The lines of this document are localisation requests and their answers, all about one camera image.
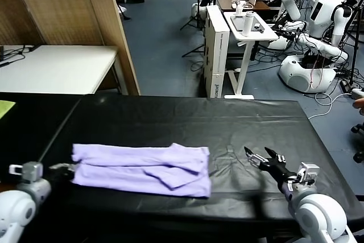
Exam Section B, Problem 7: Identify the black office chair base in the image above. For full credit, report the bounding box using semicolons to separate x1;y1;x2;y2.
350;122;364;164

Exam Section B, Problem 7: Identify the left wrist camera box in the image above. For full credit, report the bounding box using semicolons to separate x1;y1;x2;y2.
9;162;44;183

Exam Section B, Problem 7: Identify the wide black table cover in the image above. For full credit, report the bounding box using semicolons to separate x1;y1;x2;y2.
24;94;364;235

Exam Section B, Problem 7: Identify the white desk gadget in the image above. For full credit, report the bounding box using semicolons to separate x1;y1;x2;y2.
231;0;255;17

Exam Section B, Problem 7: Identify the white standing desk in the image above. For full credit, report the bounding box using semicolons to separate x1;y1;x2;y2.
224;11;280;100

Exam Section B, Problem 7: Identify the black power strip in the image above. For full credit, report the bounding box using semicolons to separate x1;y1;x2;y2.
340;80;353;94

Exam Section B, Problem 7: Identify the lavender t-shirt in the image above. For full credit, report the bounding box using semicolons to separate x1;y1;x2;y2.
70;142;212;198

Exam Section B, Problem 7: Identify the big white round robot base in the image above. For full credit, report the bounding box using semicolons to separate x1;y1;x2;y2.
278;54;337;94

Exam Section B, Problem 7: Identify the white humanoid robot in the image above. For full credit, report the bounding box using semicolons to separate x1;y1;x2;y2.
308;0;356;48

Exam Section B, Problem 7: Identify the white bottle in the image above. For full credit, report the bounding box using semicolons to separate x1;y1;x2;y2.
242;11;255;37

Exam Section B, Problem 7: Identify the yellow-green cloth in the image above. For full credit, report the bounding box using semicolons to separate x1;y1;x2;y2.
0;100;17;120

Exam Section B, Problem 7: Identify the white floor cable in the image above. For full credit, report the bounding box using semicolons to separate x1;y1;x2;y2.
308;91;355;121

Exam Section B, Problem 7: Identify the narrow black table cover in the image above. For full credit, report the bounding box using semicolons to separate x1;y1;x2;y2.
0;92;83;187

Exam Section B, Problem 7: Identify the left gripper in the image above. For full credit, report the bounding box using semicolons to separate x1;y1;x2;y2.
46;162;77;183

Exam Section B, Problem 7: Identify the wooden folding screen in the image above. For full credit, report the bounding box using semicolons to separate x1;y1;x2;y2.
0;0;141;96

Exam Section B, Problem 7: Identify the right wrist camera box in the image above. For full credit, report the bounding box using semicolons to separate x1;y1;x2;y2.
295;162;320;187

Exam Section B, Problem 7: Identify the black monitor tripod stand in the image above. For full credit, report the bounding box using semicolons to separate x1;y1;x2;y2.
180;0;211;59

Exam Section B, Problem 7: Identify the white table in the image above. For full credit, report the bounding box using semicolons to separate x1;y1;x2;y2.
0;44;129;96

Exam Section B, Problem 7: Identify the low white robot base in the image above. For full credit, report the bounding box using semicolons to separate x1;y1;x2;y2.
267;35;293;51

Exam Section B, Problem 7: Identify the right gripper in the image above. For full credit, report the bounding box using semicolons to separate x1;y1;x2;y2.
243;146;299;186

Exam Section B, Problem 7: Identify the tall white cardboard box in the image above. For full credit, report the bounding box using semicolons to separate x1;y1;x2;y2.
203;5;230;98

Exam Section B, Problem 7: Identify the tall black tripod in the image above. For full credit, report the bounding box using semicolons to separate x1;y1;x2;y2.
348;0;364;87

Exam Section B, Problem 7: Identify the white robot forearm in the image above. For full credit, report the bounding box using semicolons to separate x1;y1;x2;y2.
295;32;350;64

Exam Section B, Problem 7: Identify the black cable with plug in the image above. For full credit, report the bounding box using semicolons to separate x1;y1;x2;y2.
4;44;43;57

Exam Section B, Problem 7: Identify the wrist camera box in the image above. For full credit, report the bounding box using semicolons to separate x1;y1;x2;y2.
9;162;44;183
295;162;320;187

